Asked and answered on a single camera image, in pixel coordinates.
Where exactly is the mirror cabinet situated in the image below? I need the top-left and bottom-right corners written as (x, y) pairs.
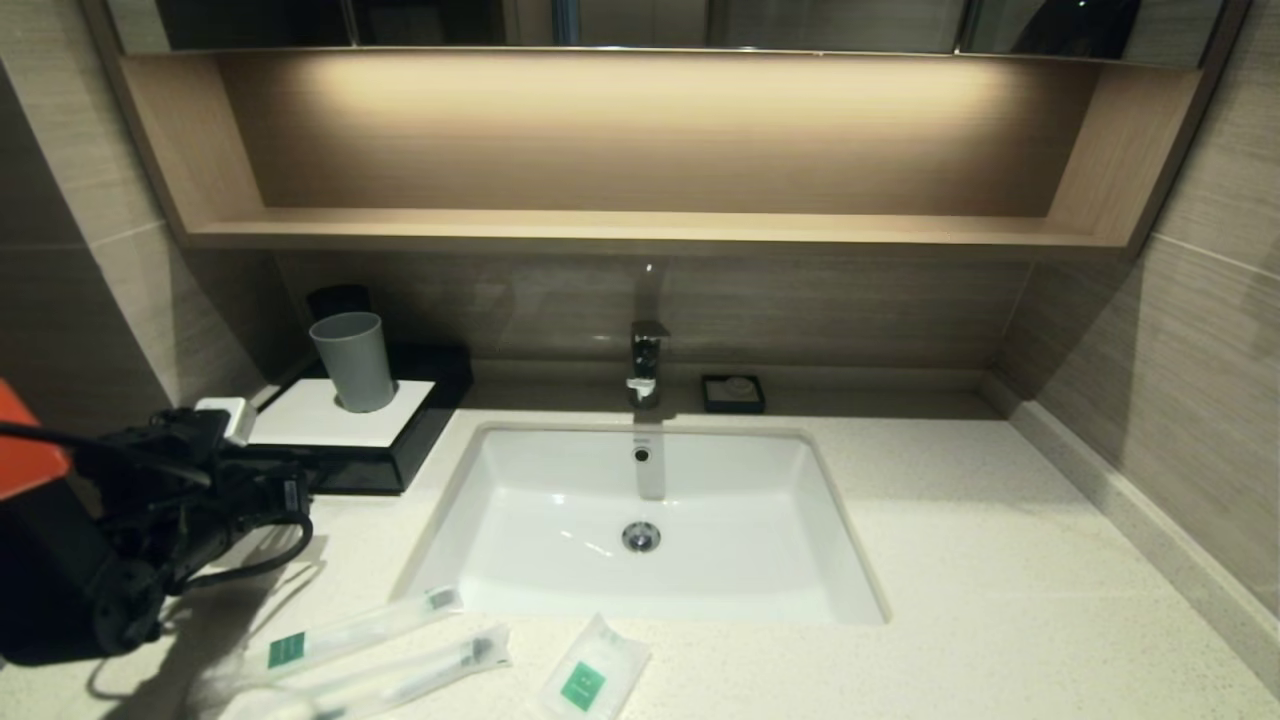
top-left (105, 0), bottom-right (1229, 69)

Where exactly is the chrome faucet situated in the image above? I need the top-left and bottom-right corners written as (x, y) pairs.
top-left (627, 263), bottom-right (673, 409)

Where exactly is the black soap dish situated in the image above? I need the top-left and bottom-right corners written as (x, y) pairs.
top-left (700, 373), bottom-right (766, 415)

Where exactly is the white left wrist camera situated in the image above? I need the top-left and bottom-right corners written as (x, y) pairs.
top-left (195, 397), bottom-right (259, 447)

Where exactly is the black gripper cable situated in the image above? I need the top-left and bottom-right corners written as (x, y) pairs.
top-left (165, 515), bottom-right (316, 596)

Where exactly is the wooden wall shelf niche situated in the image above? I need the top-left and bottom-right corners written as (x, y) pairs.
top-left (82, 0), bottom-right (1251, 261)

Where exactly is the black box with white top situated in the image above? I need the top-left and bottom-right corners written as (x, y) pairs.
top-left (245, 343), bottom-right (474, 496)

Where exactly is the small sachet green label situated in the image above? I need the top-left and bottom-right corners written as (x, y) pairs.
top-left (538, 614), bottom-right (653, 720)

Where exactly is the clear toothbrush packet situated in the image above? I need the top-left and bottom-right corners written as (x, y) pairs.
top-left (225, 624), bottom-right (514, 720)

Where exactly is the grey plastic cup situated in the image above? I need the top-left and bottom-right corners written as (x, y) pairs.
top-left (309, 311), bottom-right (397, 413)

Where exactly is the dental kit packet green label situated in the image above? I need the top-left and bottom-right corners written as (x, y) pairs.
top-left (200, 586), bottom-right (466, 707)

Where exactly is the white sink basin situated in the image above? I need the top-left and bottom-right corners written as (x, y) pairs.
top-left (395, 420), bottom-right (889, 626)

